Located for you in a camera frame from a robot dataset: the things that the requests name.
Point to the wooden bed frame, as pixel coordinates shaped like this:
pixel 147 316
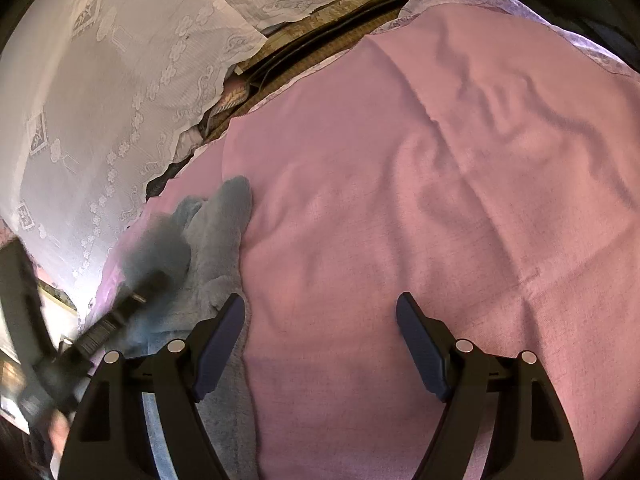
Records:
pixel 325 30

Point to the black cloth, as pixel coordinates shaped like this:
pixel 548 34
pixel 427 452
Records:
pixel 590 15

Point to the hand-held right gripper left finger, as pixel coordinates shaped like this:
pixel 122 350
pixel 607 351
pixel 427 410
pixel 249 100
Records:
pixel 220 350

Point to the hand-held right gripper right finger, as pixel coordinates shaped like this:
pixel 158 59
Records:
pixel 422 350

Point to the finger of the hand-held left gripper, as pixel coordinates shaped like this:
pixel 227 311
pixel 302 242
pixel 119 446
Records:
pixel 125 312

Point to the pink blanket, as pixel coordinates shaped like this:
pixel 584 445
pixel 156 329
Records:
pixel 400 185

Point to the light blue fleece garment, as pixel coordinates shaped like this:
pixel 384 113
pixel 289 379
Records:
pixel 215 260

